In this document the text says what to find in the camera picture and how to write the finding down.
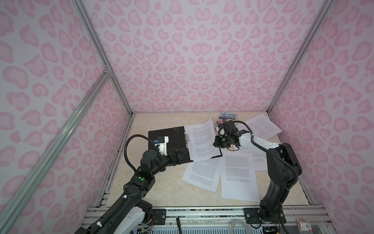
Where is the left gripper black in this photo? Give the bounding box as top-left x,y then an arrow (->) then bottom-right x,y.
150,146 -> 187,178

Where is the printed paper sheet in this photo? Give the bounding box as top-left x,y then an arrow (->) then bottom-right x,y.
184,119 -> 222,162

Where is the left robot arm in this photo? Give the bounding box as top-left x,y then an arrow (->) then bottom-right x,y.
75,148 -> 189,234

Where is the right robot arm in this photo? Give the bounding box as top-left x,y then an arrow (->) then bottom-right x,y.
213,120 -> 303,223

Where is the colourful treehouse book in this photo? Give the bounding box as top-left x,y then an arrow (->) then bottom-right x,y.
215,112 -> 237,127

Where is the sheet under centre sheet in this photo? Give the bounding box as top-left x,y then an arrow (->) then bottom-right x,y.
182,158 -> 221,193

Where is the right far printed sheet lower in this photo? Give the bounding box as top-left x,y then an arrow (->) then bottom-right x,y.
235,147 -> 268,172

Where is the centre right printed sheet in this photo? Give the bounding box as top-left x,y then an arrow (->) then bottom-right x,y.
221,150 -> 260,202

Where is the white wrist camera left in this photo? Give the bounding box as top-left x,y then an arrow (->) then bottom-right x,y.
154,136 -> 169,156

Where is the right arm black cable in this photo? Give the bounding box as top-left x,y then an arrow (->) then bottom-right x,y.
233,120 -> 299,182

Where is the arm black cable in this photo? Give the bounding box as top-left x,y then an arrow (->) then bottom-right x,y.
124,134 -> 160,173
233,120 -> 299,182

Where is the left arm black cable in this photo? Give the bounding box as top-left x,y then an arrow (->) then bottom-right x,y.
124,134 -> 160,173

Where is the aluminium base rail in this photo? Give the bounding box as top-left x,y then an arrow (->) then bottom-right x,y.
80,205 -> 334,234

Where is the aluminium frame corner post right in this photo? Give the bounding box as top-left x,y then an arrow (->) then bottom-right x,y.
266,0 -> 336,116

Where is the aluminium frame corner post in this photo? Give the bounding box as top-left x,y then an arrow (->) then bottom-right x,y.
71,0 -> 133,117
266,0 -> 336,116

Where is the aluminium frame corner post left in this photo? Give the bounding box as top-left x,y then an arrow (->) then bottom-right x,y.
71,0 -> 133,117

